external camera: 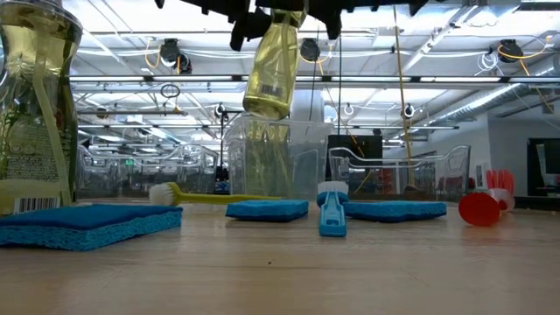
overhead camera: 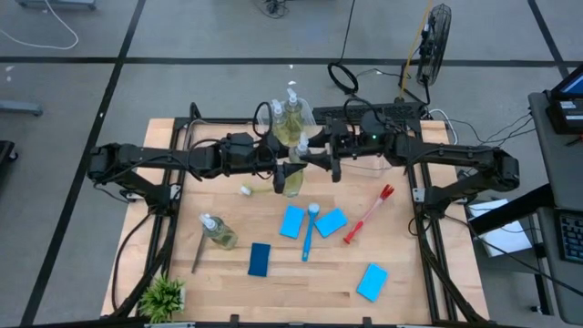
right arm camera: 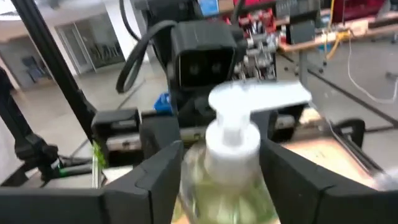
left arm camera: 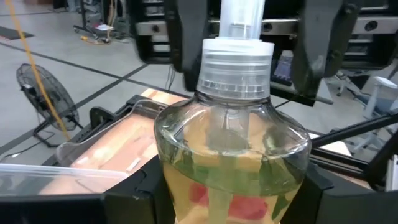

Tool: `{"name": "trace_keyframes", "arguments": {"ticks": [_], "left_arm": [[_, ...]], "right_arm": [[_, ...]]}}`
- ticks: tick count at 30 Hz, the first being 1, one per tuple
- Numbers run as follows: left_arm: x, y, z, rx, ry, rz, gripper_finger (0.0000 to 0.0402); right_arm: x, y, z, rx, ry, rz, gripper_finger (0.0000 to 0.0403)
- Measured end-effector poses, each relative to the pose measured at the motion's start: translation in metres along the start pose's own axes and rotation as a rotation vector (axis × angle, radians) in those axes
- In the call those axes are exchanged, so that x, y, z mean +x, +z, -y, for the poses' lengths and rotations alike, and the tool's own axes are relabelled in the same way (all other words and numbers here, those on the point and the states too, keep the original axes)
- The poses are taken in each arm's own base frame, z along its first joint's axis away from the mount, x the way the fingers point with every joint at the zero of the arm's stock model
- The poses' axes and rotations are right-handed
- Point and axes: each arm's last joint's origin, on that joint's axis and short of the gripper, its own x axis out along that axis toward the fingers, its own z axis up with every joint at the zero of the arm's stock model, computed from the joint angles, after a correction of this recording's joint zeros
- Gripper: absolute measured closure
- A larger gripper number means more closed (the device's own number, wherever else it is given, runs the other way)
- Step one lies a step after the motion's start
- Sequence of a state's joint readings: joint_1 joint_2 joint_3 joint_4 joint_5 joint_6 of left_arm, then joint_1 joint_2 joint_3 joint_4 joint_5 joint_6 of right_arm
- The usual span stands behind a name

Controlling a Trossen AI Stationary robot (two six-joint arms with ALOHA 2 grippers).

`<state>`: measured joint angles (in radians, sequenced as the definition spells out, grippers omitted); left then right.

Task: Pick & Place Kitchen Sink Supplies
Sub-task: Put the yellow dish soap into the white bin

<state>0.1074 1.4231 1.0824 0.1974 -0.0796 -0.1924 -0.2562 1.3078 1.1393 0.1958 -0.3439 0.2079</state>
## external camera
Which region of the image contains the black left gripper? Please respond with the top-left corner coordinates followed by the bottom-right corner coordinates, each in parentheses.
top-left (178, 0), bottom-right (273, 53)

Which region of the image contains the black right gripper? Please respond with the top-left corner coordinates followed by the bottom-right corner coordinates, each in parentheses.
top-left (255, 0), bottom-right (430, 40)

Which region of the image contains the light blue sponge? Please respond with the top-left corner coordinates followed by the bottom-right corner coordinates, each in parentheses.
top-left (343, 199), bottom-right (448, 223)
top-left (225, 199), bottom-right (310, 223)

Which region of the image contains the yellow-green dish brush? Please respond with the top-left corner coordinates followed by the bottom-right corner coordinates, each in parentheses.
top-left (148, 181), bottom-right (281, 207)

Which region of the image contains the blue dish brush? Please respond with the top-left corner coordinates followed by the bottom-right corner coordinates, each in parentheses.
top-left (316, 180), bottom-right (350, 239)

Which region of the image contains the dark blue sponge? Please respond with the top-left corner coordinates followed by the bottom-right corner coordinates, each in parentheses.
top-left (0, 204), bottom-right (184, 253)

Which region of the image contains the red dish brush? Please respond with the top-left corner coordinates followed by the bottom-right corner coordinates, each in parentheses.
top-left (458, 169), bottom-right (516, 228)

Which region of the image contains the long ceiling light strip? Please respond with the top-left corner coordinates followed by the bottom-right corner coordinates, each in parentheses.
top-left (69, 74), bottom-right (529, 84)

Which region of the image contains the tall clear plastic bin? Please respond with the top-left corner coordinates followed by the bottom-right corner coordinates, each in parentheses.
top-left (222, 114), bottom-right (334, 207)

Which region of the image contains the black rectangular screen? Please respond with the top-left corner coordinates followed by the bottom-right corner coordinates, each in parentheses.
top-left (327, 134), bottom-right (385, 194)

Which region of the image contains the shallow clear plastic bin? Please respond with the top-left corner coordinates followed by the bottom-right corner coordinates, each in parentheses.
top-left (74, 143), bottom-right (220, 203)
top-left (328, 144), bottom-right (472, 203)

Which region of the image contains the dark bench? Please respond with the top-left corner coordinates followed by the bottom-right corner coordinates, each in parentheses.
top-left (514, 195), bottom-right (560, 212)

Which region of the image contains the black ceiling cable reel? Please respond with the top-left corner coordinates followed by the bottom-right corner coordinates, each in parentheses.
top-left (298, 38), bottom-right (322, 63)
top-left (157, 38), bottom-right (193, 75)
top-left (496, 38), bottom-right (526, 65)

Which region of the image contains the black hanging cable ring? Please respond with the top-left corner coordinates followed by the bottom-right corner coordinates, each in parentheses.
top-left (159, 83), bottom-right (182, 100)

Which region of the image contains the black hanging cable with coil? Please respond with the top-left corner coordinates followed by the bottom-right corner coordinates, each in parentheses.
top-left (336, 37), bottom-right (343, 137)

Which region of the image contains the yellow hanging cable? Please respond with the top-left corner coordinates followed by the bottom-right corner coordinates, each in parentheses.
top-left (392, 3), bottom-right (417, 193)

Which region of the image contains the white wall poster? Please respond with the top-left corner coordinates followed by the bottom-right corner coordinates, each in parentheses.
top-left (474, 161), bottom-right (490, 191)

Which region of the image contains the black wall screen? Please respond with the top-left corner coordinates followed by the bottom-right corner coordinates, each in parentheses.
top-left (527, 137), bottom-right (560, 198)

